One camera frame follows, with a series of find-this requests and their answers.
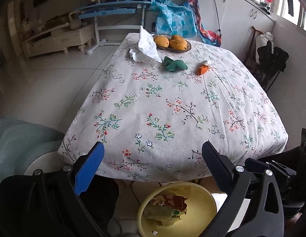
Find left mango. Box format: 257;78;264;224
154;35;169;49

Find blue children's desk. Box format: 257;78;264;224
78;0;152;55

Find wooden folding chair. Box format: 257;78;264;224
243;26;289;93

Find green wrapper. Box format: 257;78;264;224
163;56;188;72

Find trash inside bin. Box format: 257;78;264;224
143;194;188;226

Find blue checkered plastic bag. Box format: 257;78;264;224
149;0;197;38

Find mango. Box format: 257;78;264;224
154;35;169;49
171;35;185;42
169;40;187;51

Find teal sofa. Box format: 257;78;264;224
0;119;65;183

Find right mango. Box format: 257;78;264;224
171;35;185;42

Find middle mango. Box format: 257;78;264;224
169;40;187;51

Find yellow trash bin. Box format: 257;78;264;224
137;182;217;236

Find wicker fruit basket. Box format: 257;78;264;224
153;34;192;53

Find floral tablecloth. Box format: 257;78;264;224
58;33;288;182

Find white low cabinet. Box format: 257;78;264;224
189;0;277;62

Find small white tissue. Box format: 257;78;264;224
129;48;151;63

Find large white paper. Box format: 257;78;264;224
137;26;162;63

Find pink kettlebell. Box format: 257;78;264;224
68;10;82;30

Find white TV cabinet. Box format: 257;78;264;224
21;25;94;58

